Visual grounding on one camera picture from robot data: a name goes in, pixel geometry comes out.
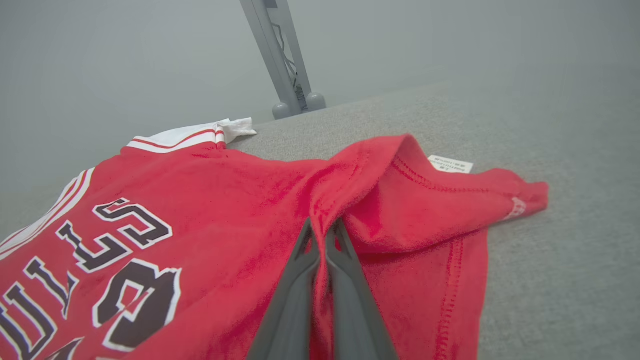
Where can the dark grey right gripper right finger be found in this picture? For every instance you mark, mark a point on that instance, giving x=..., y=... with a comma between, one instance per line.
x=355, y=310

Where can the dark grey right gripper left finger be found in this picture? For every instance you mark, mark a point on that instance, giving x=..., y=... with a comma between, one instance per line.
x=290, y=310

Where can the red Bulls jersey top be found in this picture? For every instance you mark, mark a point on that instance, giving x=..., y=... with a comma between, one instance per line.
x=225, y=210

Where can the grey double partition post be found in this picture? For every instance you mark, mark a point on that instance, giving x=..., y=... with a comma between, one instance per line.
x=270, y=50

